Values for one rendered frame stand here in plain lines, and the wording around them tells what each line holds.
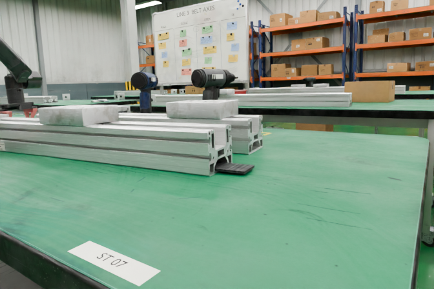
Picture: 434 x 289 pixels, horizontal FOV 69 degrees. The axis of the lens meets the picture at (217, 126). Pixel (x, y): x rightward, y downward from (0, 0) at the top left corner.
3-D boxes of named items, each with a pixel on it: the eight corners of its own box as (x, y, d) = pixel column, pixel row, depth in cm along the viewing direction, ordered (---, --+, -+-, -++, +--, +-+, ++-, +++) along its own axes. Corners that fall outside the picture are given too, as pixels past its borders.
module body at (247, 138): (38, 138, 112) (35, 114, 111) (63, 133, 121) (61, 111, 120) (248, 155, 75) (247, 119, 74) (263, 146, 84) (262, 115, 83)
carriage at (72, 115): (41, 135, 80) (37, 108, 79) (77, 128, 89) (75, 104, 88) (84, 138, 72) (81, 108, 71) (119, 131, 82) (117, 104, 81)
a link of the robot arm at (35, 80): (10, 55, 119) (22, 71, 117) (39, 57, 129) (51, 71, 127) (0, 79, 124) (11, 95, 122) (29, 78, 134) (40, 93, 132)
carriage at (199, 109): (166, 128, 85) (165, 102, 84) (189, 122, 94) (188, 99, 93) (220, 129, 77) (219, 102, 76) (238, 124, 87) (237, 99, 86)
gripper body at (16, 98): (35, 106, 128) (32, 88, 127) (8, 109, 119) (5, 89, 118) (25, 106, 131) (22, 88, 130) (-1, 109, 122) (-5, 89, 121)
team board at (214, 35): (150, 153, 450) (141, 11, 424) (174, 147, 491) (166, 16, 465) (241, 166, 365) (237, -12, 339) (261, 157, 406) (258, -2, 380)
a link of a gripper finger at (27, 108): (40, 126, 130) (37, 102, 128) (22, 128, 124) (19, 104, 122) (30, 125, 133) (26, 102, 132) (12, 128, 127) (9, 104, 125)
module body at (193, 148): (-22, 148, 96) (-26, 120, 95) (12, 142, 105) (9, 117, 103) (208, 177, 58) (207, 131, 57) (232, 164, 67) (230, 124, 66)
